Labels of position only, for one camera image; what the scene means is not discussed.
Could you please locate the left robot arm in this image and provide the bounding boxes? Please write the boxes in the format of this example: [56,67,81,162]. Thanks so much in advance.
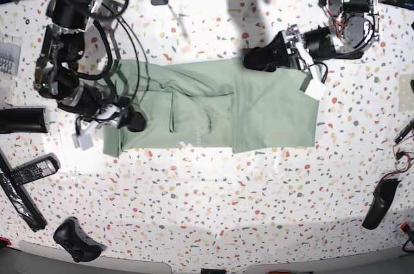
[243,0,380,101]

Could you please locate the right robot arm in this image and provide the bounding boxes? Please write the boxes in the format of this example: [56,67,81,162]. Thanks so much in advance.
[34,0,146,150]

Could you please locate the black TV remote control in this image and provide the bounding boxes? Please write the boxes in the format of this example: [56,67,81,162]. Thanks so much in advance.
[11,155,60,186]

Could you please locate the black curved handheld device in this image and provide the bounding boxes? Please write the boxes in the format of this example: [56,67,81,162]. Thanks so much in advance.
[362,178,400,230]

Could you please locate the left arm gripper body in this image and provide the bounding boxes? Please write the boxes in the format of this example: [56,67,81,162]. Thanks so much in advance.
[243,25,326,100]

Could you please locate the clear plastic parts box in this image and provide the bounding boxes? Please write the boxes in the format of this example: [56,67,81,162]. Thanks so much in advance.
[0,42,21,78]

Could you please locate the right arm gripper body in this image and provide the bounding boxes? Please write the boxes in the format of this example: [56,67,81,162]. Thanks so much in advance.
[72,97,146,151]

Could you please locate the black cylindrical handle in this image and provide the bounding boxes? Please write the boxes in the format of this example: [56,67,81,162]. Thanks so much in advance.
[0,107,48,134]

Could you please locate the red and black wires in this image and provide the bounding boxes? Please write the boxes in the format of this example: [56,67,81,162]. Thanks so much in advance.
[378,121,414,187]

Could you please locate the light green T-shirt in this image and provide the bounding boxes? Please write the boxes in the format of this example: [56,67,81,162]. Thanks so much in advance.
[103,58,318,158]

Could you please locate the beige square pad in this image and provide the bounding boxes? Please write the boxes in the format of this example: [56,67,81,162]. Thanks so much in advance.
[398,74,413,112]

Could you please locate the long black bar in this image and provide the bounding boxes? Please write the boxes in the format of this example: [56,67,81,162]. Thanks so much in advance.
[1,152,47,232]

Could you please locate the black game controller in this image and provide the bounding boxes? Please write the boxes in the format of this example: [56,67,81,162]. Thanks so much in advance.
[53,219,102,263]

